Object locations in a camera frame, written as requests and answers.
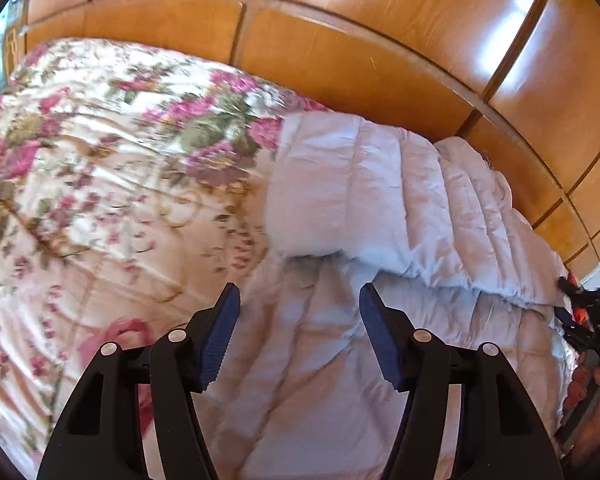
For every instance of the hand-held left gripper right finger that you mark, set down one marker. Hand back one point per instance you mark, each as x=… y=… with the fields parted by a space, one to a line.
x=380 y=337

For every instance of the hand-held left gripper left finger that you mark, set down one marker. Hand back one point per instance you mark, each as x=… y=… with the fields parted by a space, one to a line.
x=221 y=337

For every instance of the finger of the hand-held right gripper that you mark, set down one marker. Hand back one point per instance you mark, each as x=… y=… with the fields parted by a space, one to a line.
x=572 y=329
x=571 y=287

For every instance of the pale lilac quilted jacket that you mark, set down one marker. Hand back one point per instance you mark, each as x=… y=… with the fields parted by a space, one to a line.
x=405 y=240

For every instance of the person's right hand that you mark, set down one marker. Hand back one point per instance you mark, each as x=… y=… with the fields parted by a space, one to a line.
x=597 y=410

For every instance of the floral bedspread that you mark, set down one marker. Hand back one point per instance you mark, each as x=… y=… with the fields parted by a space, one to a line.
x=80 y=170

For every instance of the wooden panelled headboard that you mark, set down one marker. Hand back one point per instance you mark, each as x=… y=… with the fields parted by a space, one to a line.
x=370 y=45

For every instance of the wooden glass door cabinet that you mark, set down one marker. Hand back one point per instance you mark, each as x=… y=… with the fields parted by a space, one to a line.
x=0 y=45

